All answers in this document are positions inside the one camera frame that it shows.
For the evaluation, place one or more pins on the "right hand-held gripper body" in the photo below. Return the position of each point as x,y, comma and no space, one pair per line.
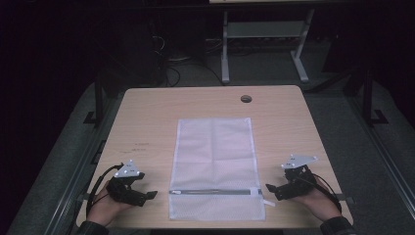
297,186

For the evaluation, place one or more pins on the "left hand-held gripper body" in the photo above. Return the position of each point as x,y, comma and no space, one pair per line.
123,192

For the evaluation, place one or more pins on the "white mesh laundry bag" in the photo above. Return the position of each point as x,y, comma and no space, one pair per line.
215,163

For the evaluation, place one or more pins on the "person's right hand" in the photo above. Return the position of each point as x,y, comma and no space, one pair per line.
315,203

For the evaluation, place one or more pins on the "person's left hand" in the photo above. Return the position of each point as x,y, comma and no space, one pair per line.
105,209

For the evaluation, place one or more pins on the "black metal stand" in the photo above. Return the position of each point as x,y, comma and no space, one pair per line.
368,98
98,101

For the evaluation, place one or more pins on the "grey table edge bracket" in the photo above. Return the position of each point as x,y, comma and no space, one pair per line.
83,197
346,198

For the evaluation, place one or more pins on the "aluminium floor rail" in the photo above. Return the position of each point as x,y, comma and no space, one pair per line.
73,182
385,153

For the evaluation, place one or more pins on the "white metal desk frame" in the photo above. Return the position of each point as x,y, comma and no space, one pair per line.
262,29

